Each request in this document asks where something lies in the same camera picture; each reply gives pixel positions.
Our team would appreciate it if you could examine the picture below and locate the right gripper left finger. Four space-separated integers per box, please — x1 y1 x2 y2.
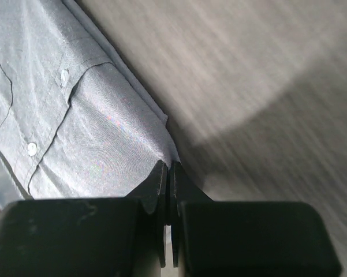
0 161 167 276

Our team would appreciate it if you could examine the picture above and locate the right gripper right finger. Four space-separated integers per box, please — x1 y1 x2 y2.
169 162 342 276

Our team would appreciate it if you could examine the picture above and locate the grey long sleeve shirt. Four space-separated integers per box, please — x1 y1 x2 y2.
0 1 178 199

